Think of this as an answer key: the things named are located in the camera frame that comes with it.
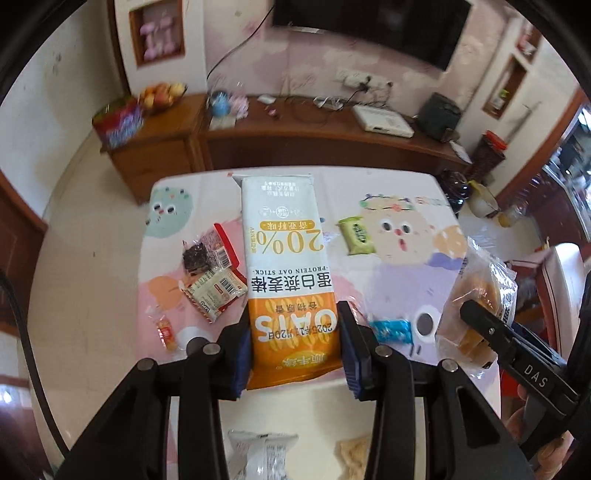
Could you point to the clear dark snack packet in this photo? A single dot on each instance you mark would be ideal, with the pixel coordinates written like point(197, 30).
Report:
point(196, 256)

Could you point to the pink dumbbell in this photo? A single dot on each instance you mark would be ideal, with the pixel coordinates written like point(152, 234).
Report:
point(150, 41)
point(169, 36)

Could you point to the yellow bottle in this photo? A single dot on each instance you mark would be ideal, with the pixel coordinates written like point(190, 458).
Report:
point(511, 216)

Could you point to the beige cracker packet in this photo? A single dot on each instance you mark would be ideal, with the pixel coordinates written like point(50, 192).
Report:
point(353, 459)

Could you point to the pink toy figure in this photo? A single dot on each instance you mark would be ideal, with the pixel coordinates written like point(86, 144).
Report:
point(238, 105)

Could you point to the white plastic kettle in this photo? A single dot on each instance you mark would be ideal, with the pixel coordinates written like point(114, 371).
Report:
point(482, 201)

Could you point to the red purple tin box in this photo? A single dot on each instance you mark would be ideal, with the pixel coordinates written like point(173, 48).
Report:
point(117, 124)

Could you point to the black wall television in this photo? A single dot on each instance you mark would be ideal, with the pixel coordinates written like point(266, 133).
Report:
point(369, 27)

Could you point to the fruit bowl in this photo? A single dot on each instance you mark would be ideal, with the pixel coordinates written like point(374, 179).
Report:
point(161, 97)

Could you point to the long wooden television console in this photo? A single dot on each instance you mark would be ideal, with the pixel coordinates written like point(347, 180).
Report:
point(300, 147)

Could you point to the small white device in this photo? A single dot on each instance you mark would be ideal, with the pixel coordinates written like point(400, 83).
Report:
point(266, 98)

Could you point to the dark green air fryer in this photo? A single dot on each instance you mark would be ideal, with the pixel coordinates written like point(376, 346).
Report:
point(438, 115)

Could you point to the red-lid storage jar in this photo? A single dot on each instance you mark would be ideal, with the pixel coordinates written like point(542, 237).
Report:
point(489, 157)

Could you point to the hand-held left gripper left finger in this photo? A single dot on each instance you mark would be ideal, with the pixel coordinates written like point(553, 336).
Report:
point(240, 367)

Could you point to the white printed snack packet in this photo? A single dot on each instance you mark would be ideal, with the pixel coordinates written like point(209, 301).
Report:
point(251, 454)

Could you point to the small wooden side cabinet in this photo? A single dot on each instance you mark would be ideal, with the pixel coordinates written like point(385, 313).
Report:
point(157, 157)

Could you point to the person's right hand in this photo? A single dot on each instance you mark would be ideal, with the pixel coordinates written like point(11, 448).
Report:
point(558, 461)

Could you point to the blue snow globe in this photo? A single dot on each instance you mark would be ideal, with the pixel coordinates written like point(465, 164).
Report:
point(220, 105)

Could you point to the clear bread packet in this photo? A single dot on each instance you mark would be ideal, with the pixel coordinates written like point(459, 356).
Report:
point(471, 286)

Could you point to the small orange candy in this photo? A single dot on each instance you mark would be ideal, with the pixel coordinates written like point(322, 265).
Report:
point(166, 332)

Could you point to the wooden door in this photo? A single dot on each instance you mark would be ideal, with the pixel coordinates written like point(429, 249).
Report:
point(18, 249)

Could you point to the green snack packet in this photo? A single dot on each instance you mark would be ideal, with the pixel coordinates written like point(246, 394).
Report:
point(356, 236)

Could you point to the red-edged clear snack packet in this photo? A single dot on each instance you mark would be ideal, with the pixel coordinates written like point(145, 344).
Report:
point(222, 251)

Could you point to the white wall outlet strip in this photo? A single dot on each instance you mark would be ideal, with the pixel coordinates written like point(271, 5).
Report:
point(364, 78)

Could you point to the white paper sheet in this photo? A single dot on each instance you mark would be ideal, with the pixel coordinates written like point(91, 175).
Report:
point(460, 151)

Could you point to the white set-top box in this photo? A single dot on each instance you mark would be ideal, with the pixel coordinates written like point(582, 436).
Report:
point(383, 121)

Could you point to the orange white oat stick bag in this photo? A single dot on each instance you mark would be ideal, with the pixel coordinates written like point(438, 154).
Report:
point(286, 277)

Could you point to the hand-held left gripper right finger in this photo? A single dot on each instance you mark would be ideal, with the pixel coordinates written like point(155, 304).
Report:
point(353, 369)

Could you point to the white red cracker packet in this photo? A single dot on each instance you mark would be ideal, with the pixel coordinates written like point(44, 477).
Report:
point(217, 290)

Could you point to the blue candy packet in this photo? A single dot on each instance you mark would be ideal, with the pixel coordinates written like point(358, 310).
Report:
point(392, 331)

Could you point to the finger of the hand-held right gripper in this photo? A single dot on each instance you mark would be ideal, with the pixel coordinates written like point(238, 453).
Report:
point(531, 381)
point(480, 316)

